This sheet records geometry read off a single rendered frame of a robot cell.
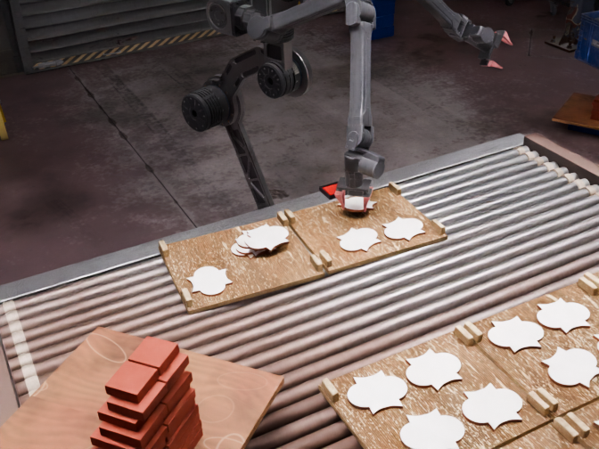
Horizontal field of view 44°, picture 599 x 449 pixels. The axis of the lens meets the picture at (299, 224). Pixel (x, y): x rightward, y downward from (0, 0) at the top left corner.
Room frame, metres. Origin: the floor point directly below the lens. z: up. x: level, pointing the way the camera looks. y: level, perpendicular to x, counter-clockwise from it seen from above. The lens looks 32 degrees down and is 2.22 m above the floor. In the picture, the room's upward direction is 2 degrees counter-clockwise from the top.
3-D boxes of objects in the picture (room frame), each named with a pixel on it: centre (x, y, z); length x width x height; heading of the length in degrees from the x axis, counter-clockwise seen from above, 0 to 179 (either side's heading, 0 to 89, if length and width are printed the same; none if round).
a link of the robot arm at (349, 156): (2.03, -0.18, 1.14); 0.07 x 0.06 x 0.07; 47
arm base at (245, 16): (2.53, 0.15, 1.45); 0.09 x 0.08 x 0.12; 137
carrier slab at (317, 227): (2.00, -0.20, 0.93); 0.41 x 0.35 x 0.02; 113
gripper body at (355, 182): (2.04, -0.18, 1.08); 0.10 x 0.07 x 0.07; 74
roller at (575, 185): (1.83, -0.14, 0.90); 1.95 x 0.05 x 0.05; 116
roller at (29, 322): (2.01, -0.05, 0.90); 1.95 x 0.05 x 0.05; 116
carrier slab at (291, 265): (1.83, 0.19, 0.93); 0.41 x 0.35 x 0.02; 111
